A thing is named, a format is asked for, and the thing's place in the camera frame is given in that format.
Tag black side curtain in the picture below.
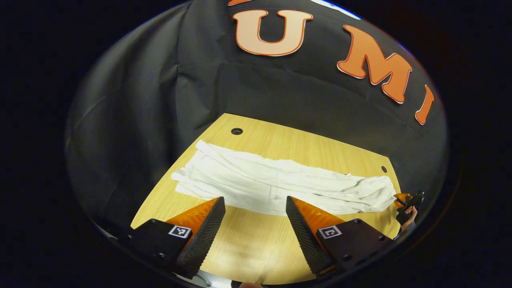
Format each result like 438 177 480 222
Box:
65 2 224 240

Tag white jeans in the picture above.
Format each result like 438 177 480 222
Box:
171 139 398 216

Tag black backdrop cloth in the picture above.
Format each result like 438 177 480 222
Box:
176 0 448 200

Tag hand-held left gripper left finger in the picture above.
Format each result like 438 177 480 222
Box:
129 196 227 280

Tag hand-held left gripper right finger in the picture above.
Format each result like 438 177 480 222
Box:
285 196 395 277

